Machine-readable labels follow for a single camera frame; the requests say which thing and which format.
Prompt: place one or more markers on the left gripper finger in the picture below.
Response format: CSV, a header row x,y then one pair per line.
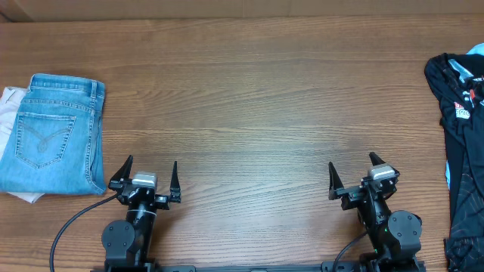
x,y
174,183
124,171

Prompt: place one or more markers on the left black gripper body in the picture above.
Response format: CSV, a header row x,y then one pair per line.
x,y
162,202

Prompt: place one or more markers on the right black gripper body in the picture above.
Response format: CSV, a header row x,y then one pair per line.
x,y
352,197

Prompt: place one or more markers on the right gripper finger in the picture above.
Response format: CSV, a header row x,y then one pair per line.
x,y
335,181
375,159

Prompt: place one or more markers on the black orange patterned jersey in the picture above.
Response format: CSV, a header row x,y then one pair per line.
x,y
456,80

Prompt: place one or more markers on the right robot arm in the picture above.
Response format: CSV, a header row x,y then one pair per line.
x,y
394,236

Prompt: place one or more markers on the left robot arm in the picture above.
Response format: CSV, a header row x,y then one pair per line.
x,y
127,242

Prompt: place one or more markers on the folded blue denim jeans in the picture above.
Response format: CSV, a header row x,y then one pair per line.
x,y
55,145

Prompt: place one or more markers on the folded white garment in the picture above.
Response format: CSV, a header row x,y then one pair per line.
x,y
10,103

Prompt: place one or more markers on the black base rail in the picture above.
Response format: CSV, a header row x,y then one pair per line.
x,y
325,266

